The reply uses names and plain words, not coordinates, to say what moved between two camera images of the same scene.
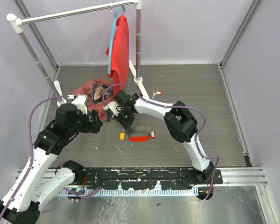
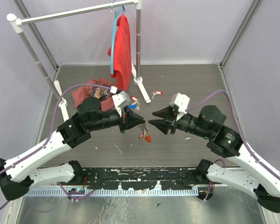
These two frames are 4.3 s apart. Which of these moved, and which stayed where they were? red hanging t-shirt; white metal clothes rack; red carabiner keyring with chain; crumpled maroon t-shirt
Moved: red carabiner keyring with chain
Stayed: crumpled maroon t-shirt; red hanging t-shirt; white metal clothes rack
